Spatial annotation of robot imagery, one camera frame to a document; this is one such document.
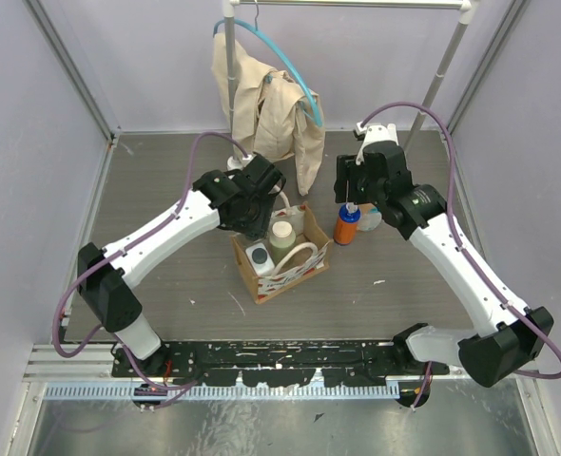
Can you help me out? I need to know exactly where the pink bottle pink cap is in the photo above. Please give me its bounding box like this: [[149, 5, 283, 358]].
[[358, 203, 382, 232]]

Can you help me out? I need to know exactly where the green bottle beige cap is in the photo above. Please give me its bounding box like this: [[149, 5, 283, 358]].
[[269, 221, 296, 264]]

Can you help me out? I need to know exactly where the orange bottle blue pump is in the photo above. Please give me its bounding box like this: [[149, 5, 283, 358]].
[[333, 202, 360, 246]]

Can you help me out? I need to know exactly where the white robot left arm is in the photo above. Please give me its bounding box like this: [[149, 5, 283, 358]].
[[77, 155, 286, 376]]

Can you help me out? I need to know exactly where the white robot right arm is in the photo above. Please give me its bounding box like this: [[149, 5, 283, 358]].
[[334, 141, 554, 388]]

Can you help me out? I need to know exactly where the white bottle grey cap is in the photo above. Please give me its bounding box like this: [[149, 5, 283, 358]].
[[245, 242, 275, 276]]

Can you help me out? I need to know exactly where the beige jacket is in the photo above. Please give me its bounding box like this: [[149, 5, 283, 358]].
[[211, 32, 325, 196]]

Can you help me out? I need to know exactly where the blue clothes hanger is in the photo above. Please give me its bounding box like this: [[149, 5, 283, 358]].
[[213, 18, 323, 127]]

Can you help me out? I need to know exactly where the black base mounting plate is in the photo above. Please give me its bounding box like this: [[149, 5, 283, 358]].
[[136, 340, 426, 388]]

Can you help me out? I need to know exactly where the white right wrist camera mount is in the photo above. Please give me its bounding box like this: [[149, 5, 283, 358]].
[[354, 123, 398, 165]]

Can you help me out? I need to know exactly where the white clothes rack frame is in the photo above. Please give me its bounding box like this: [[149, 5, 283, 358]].
[[220, 0, 480, 215]]

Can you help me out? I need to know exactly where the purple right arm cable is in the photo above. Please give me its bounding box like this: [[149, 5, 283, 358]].
[[355, 102, 561, 410]]

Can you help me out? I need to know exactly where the slotted grey cable duct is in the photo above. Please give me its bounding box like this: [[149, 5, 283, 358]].
[[44, 381, 400, 402]]

